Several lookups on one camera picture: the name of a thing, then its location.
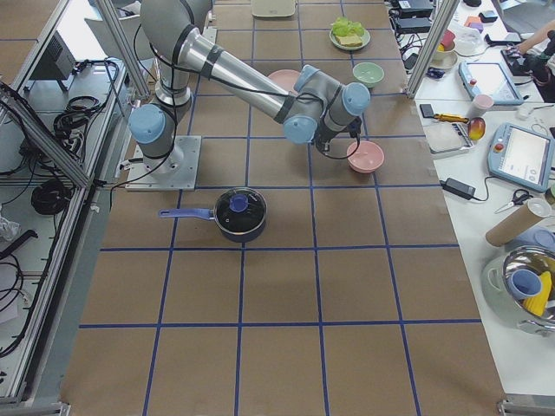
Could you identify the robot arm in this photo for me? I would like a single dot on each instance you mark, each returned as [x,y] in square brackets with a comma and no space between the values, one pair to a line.
[315,111]

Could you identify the steel mixing bowl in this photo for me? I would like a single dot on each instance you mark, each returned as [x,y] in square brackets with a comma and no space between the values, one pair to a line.
[529,280]

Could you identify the black power adapter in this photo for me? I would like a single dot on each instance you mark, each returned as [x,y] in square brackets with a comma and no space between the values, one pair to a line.
[458,188]

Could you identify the white toaster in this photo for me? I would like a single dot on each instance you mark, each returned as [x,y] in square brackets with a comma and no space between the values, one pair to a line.
[273,8]

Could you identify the bowl with toy fruit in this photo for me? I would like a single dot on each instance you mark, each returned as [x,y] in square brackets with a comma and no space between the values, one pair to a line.
[444,50]

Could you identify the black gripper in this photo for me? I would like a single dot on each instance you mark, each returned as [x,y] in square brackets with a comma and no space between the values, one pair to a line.
[323,143]

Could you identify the green bowl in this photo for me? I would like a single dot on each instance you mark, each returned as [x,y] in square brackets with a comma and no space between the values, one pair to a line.
[368,73]

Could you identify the teach pendant far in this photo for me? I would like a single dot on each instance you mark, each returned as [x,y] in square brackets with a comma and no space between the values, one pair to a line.
[491,79]

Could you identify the bread slice on plate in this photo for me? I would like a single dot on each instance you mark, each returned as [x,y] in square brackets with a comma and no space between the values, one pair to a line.
[350,41]

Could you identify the teach pendant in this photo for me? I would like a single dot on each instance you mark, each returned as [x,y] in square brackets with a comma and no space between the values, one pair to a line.
[521,156]
[491,79]

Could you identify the blue saucepan with lid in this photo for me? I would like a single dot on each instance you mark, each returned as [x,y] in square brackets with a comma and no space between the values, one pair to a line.
[239,213]

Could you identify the teach pendant near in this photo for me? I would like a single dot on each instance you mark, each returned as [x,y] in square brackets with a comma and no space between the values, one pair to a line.
[521,156]

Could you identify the cardboard tube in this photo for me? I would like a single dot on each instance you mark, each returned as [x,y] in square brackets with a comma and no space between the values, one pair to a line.
[529,214]

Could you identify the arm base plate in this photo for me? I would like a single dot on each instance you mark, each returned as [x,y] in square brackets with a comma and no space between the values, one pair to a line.
[179,171]

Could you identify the green plate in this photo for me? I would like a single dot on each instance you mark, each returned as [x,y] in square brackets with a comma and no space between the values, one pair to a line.
[365,41]

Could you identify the pink plate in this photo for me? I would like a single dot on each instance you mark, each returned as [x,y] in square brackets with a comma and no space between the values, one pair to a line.
[286,79]

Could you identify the scissors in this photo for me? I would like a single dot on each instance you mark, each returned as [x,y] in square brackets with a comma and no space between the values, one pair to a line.
[519,197]

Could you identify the mango fruit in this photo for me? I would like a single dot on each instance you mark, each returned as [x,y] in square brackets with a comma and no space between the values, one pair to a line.
[476,128]

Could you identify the green lettuce leaf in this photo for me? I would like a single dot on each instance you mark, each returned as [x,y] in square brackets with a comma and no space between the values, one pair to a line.
[342,26]

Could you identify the pink bowl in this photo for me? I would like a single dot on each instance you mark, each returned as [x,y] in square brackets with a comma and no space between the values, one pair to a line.
[365,156]

